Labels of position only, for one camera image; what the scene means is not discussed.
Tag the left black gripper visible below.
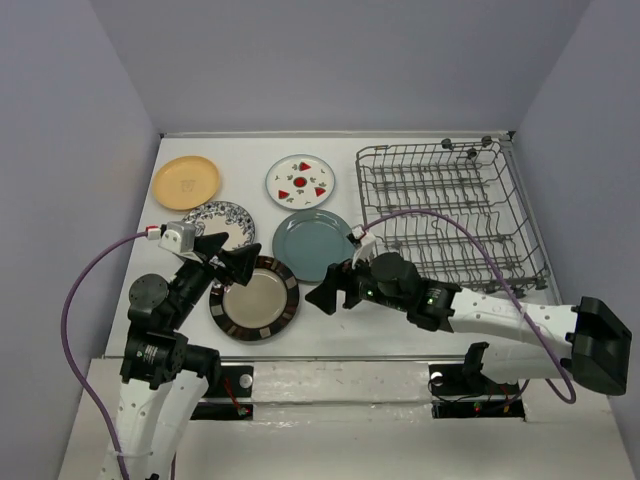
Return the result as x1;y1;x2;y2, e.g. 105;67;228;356
168;230;262;326

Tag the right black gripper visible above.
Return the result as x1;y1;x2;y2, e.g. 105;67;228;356
305;247;409;313

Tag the blue floral plate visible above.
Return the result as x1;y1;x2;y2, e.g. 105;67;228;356
183;201;256;251

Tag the teal plate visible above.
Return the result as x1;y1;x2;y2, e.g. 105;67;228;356
272;209;354;283

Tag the brown rimmed beige plate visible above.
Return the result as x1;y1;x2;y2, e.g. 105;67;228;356
209;256;300;342

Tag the yellow bear plate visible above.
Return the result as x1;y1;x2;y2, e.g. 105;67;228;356
151;155;221;211

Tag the white watermelon plate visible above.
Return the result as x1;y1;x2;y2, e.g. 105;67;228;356
265;154;336;210

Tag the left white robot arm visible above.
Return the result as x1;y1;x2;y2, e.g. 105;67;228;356
99;227;261;479

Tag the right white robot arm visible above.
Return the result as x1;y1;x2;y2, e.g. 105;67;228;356
305;253;632;396

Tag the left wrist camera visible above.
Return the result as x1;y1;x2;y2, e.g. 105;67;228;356
159;221;197;255

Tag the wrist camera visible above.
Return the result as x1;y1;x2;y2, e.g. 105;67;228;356
159;221;197;255
347;225;376;267

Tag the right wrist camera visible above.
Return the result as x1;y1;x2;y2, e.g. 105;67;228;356
347;225;376;267

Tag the grey wire dish rack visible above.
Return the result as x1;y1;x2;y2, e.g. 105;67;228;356
355;135;550;298

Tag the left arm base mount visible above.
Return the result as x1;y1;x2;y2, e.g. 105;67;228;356
191;364;254;421

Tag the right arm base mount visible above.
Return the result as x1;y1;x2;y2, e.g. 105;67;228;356
427;342;525;420

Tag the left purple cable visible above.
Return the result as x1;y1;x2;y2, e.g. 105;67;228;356
60;227;162;480

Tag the purple cable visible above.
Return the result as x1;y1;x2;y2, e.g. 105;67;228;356
360;209;577;404
60;227;162;480

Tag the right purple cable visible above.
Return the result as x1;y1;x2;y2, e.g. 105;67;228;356
360;209;577;404

